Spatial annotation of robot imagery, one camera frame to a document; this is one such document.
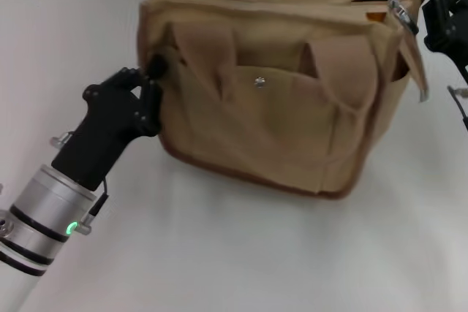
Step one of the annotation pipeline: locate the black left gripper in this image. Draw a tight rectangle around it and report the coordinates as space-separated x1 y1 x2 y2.
50 54 170 191

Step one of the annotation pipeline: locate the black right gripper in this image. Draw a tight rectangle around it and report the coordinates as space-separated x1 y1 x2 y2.
420 0 468 83

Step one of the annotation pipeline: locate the khaki canvas food bag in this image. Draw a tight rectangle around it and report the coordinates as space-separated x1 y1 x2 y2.
137 0 429 202

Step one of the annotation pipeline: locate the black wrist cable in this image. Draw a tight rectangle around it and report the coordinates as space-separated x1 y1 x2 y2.
86 177 110 218
447 85 468 127

